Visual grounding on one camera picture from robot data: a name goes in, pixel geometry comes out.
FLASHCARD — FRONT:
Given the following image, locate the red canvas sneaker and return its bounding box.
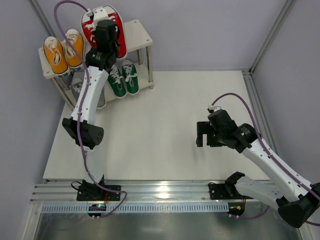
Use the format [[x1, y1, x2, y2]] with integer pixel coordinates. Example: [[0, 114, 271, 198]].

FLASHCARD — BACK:
[[103, 5, 128, 61], [81, 13, 97, 49]]

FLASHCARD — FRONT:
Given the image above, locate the orange canvas sneaker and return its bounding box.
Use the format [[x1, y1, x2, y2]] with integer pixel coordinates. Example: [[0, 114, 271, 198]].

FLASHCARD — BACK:
[[63, 28, 85, 70], [43, 36, 70, 77]]

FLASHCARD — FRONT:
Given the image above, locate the green canvas sneaker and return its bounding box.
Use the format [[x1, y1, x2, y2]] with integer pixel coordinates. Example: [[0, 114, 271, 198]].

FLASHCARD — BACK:
[[107, 64, 126, 98], [121, 59, 139, 95]]

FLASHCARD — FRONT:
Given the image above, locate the grey canvas sneaker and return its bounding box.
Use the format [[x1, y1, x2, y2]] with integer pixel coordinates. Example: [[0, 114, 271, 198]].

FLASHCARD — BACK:
[[96, 87, 106, 110], [70, 77, 83, 103]]

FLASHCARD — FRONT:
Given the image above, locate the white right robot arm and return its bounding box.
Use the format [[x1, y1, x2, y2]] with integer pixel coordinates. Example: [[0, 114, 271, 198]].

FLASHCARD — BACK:
[[196, 109, 320, 228]]

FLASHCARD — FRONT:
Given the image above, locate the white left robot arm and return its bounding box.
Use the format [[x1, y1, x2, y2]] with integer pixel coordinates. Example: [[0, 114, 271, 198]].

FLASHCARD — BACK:
[[62, 19, 120, 195]]

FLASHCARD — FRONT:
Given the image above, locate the right controller board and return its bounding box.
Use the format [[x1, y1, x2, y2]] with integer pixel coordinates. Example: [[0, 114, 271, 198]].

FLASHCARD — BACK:
[[227, 204, 246, 219]]

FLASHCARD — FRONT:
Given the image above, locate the controller board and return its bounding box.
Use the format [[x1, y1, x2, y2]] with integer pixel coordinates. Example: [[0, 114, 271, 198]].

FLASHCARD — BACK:
[[87, 203, 107, 220], [227, 204, 246, 219]]

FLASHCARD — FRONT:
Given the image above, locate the left controller board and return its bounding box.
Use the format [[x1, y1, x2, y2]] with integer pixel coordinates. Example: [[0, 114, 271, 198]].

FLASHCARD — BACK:
[[87, 203, 107, 220]]

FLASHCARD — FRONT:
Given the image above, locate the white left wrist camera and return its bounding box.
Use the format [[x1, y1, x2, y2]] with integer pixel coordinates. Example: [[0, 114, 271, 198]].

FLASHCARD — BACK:
[[85, 7, 109, 22]]

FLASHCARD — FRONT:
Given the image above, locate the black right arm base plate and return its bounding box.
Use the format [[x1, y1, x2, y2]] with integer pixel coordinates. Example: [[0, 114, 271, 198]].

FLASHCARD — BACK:
[[208, 182, 232, 200]]

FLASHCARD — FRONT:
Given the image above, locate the right aluminium frame post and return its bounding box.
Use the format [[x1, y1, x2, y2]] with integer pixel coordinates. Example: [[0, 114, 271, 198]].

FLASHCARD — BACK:
[[241, 0, 298, 126]]

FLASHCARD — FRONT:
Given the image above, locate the aluminium frame post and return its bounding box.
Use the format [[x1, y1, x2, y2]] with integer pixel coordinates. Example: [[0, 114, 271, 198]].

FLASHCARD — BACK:
[[28, 0, 56, 37], [241, 0, 298, 126]]

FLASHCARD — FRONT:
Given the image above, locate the left aluminium frame post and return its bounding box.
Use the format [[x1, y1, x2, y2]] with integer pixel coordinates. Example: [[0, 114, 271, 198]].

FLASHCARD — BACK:
[[28, 0, 56, 37]]

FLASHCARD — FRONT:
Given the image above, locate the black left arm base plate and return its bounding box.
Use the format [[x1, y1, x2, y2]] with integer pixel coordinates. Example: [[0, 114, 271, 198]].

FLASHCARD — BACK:
[[76, 184, 121, 202]]

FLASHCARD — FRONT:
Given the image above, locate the aluminium mounting rail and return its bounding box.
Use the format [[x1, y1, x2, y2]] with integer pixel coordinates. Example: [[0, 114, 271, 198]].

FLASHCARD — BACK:
[[29, 180, 298, 204]]

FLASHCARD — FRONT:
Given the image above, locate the slotted grey cable duct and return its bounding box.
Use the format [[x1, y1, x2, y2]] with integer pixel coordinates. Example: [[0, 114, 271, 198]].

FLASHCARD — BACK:
[[40, 201, 229, 214]]

